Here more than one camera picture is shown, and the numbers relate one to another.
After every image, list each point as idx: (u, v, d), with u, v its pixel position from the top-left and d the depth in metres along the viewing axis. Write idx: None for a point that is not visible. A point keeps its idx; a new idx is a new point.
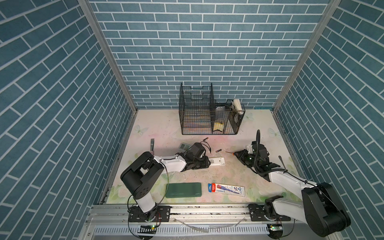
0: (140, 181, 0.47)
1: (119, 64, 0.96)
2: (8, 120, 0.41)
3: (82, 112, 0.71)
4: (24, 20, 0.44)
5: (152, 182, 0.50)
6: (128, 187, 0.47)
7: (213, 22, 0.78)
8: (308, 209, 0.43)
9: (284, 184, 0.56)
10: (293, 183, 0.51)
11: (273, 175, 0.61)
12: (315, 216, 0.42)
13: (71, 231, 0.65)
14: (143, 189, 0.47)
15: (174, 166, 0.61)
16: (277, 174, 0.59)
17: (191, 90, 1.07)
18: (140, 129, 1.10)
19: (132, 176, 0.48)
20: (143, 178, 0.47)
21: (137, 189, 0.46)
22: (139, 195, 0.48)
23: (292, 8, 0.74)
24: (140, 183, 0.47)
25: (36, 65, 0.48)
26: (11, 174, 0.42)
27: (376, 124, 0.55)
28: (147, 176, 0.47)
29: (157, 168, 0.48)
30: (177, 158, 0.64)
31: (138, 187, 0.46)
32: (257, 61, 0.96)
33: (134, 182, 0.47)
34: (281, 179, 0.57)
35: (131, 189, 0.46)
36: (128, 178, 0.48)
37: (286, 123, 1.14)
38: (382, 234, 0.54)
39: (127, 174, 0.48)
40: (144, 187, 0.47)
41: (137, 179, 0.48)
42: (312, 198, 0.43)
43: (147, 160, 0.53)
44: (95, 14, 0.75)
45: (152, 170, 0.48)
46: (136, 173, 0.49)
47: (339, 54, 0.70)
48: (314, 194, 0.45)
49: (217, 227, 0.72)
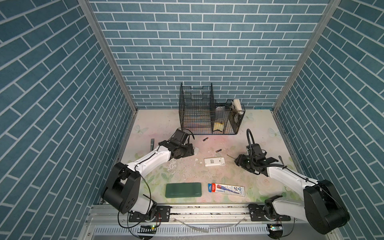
0: (121, 196, 0.43)
1: (119, 64, 0.96)
2: (8, 120, 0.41)
3: (82, 112, 0.71)
4: (24, 20, 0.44)
5: (136, 190, 0.46)
6: (112, 203, 0.44)
7: (213, 22, 0.78)
8: (309, 207, 0.43)
9: (284, 181, 0.55)
10: (294, 181, 0.50)
11: (271, 170, 0.60)
12: (316, 214, 0.42)
13: (71, 231, 0.65)
14: (129, 200, 0.45)
15: (156, 161, 0.56)
16: (275, 170, 0.58)
17: (191, 90, 1.07)
18: (140, 129, 1.10)
19: (113, 190, 0.45)
20: (122, 192, 0.43)
21: (122, 202, 0.43)
22: (128, 205, 0.45)
23: (292, 8, 0.74)
24: (123, 197, 0.43)
25: (36, 65, 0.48)
26: (11, 174, 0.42)
27: (376, 124, 0.55)
28: (125, 188, 0.43)
29: (133, 176, 0.44)
30: (157, 153, 0.57)
31: (122, 203, 0.43)
32: (257, 61, 0.96)
33: (117, 197, 0.44)
34: (281, 177, 0.56)
35: (116, 204, 0.43)
36: (110, 195, 0.44)
37: (286, 123, 1.14)
38: (382, 234, 0.54)
39: (108, 192, 0.45)
40: (129, 199, 0.45)
41: (119, 192, 0.45)
42: (314, 198, 0.43)
43: (122, 171, 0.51)
44: (95, 14, 0.75)
45: (128, 181, 0.43)
46: (116, 187, 0.46)
47: (339, 54, 0.70)
48: (316, 192, 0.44)
49: (217, 227, 0.72)
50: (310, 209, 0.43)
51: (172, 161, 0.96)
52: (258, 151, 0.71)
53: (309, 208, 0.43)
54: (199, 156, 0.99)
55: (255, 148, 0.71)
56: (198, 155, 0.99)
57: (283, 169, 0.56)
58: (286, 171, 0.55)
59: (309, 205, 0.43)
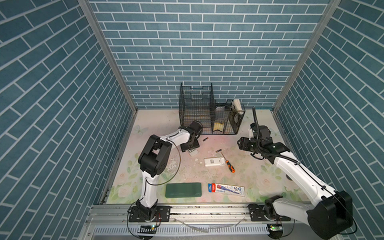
0: (156, 159, 0.54)
1: (119, 64, 0.97)
2: (8, 120, 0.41)
3: (82, 112, 0.71)
4: (24, 20, 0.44)
5: (166, 158, 0.57)
6: (147, 167, 0.55)
7: (213, 22, 0.78)
8: (315, 212, 0.41)
9: (292, 177, 0.50)
10: (307, 183, 0.45)
11: (280, 161, 0.54)
12: (322, 224, 0.40)
13: (71, 231, 0.65)
14: (161, 165, 0.55)
15: (179, 140, 0.67)
16: (285, 163, 0.52)
17: (191, 90, 1.07)
18: (140, 129, 1.10)
19: (148, 157, 0.55)
20: (157, 156, 0.54)
21: (157, 166, 0.53)
22: (159, 171, 0.56)
23: (292, 8, 0.74)
24: (157, 161, 0.54)
25: (36, 65, 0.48)
26: (11, 174, 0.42)
27: (376, 124, 0.55)
28: (160, 153, 0.54)
29: (167, 144, 0.55)
30: (181, 132, 0.70)
31: (156, 165, 0.53)
32: (257, 61, 0.96)
33: (151, 161, 0.55)
34: (290, 171, 0.51)
35: (151, 168, 0.54)
36: (145, 160, 0.55)
37: (287, 123, 1.13)
38: (382, 234, 0.54)
39: (144, 157, 0.56)
40: (162, 163, 0.56)
41: (152, 158, 0.55)
42: (329, 212, 0.39)
43: (156, 141, 0.59)
44: (95, 14, 0.75)
45: (162, 148, 0.55)
46: (150, 154, 0.56)
47: (339, 54, 0.70)
48: (332, 205, 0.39)
49: (217, 227, 0.72)
50: (315, 214, 0.42)
51: (172, 161, 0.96)
52: (265, 135, 0.62)
53: (314, 213, 0.42)
54: (199, 156, 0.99)
55: (263, 130, 0.62)
56: (198, 155, 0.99)
57: (295, 164, 0.50)
58: (299, 167, 0.49)
59: (315, 210, 0.41)
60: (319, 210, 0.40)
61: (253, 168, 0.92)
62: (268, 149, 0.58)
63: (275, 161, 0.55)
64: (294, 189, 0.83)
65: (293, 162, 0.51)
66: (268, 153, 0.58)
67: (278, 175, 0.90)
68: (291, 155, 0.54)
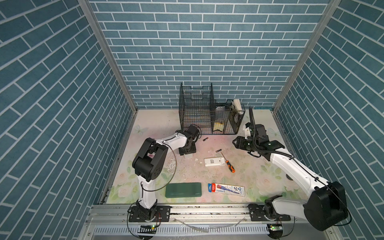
0: (151, 164, 0.53)
1: (119, 64, 0.97)
2: (8, 120, 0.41)
3: (82, 112, 0.71)
4: (24, 20, 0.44)
5: (162, 162, 0.55)
6: (142, 172, 0.52)
7: (213, 22, 0.78)
8: (309, 204, 0.43)
9: (288, 172, 0.52)
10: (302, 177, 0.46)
11: (275, 157, 0.56)
12: (317, 215, 0.41)
13: (71, 231, 0.65)
14: (156, 170, 0.53)
15: (176, 144, 0.65)
16: (280, 158, 0.54)
17: (191, 90, 1.07)
18: (140, 129, 1.10)
19: (143, 161, 0.53)
20: (152, 160, 0.52)
21: (151, 171, 0.51)
22: (154, 175, 0.53)
23: (292, 8, 0.74)
24: (152, 166, 0.52)
25: (36, 65, 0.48)
26: (11, 174, 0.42)
27: (376, 124, 0.55)
28: (155, 157, 0.52)
29: (163, 148, 0.53)
30: (177, 136, 0.68)
31: (151, 169, 0.51)
32: (257, 61, 0.96)
33: (146, 165, 0.52)
34: (285, 166, 0.52)
35: (145, 173, 0.52)
36: (140, 165, 0.53)
37: (287, 123, 1.13)
38: (382, 234, 0.54)
39: (138, 161, 0.53)
40: (157, 167, 0.53)
41: (147, 162, 0.53)
42: (322, 201, 0.40)
43: (151, 145, 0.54)
44: (95, 14, 0.75)
45: (158, 152, 0.53)
46: (145, 158, 0.54)
47: (339, 54, 0.70)
48: (325, 195, 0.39)
49: (217, 227, 0.72)
50: (310, 206, 0.43)
51: (172, 161, 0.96)
52: (262, 133, 0.65)
53: (309, 205, 0.43)
54: (199, 156, 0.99)
55: (260, 129, 0.64)
56: (197, 156, 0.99)
57: (289, 159, 0.52)
58: (293, 162, 0.51)
59: (309, 202, 0.43)
60: (313, 201, 0.41)
61: (253, 168, 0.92)
62: (264, 146, 0.60)
63: (271, 157, 0.57)
64: (294, 189, 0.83)
65: (288, 157, 0.53)
66: (264, 150, 0.60)
67: (278, 175, 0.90)
68: (286, 151, 0.56)
